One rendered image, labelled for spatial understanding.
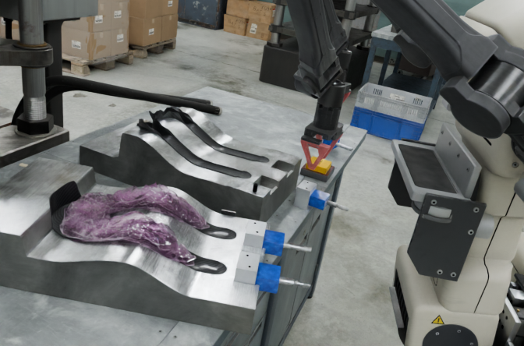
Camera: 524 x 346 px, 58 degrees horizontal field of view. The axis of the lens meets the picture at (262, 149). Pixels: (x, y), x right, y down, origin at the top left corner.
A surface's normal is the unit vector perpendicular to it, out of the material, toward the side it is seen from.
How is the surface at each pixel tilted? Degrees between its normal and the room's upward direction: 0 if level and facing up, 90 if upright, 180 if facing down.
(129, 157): 90
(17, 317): 0
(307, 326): 0
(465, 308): 90
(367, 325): 0
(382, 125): 91
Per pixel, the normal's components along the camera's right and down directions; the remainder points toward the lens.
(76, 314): 0.15, -0.91
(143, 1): -0.29, 0.34
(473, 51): 0.16, -0.07
